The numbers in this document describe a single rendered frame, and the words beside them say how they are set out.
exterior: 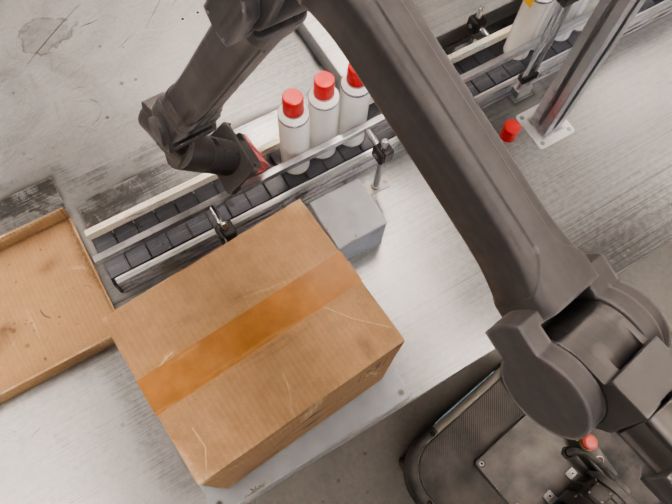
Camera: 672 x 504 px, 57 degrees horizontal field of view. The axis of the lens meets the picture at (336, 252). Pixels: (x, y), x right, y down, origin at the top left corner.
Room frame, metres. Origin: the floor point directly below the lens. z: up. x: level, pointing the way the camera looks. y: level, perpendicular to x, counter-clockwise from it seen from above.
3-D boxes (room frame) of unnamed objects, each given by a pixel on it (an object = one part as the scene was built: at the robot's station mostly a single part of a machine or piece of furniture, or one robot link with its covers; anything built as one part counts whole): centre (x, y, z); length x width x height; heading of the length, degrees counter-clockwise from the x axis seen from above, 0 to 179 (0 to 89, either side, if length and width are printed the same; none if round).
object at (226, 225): (0.40, 0.19, 0.91); 0.07 x 0.03 x 0.16; 36
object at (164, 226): (0.63, -0.06, 0.96); 1.07 x 0.01 x 0.01; 126
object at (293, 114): (0.56, 0.09, 0.98); 0.05 x 0.05 x 0.20
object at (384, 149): (0.58, -0.05, 0.91); 0.07 x 0.03 x 0.16; 36
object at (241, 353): (0.19, 0.09, 0.99); 0.30 x 0.24 x 0.27; 131
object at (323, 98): (0.60, 0.05, 0.98); 0.05 x 0.05 x 0.20
